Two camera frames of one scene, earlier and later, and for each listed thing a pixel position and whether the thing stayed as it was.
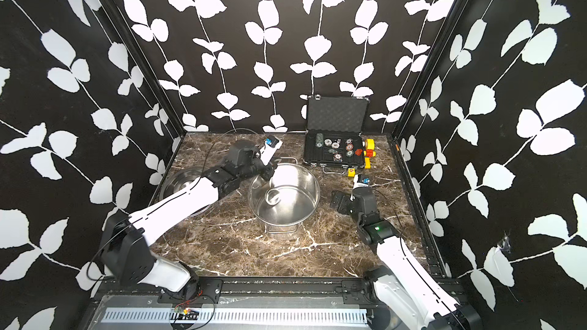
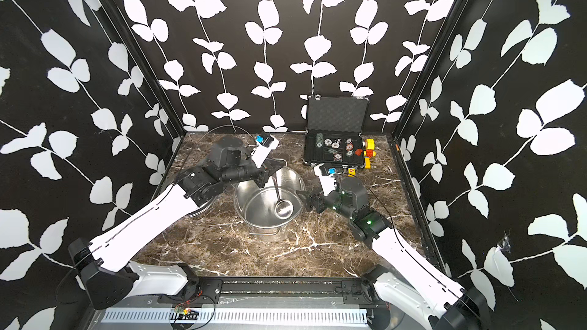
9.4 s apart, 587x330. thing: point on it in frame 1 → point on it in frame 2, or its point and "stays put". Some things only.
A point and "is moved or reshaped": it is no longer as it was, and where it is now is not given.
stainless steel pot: [285, 200] is moved or reshaped
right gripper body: [351, 197] → [325, 192]
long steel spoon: [273, 195] → [283, 208]
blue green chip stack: [319, 140] stays put
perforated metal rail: [236, 315] stays put
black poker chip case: [335, 127] stays put
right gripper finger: [341, 202] → [311, 196]
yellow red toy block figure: [370, 147] stays put
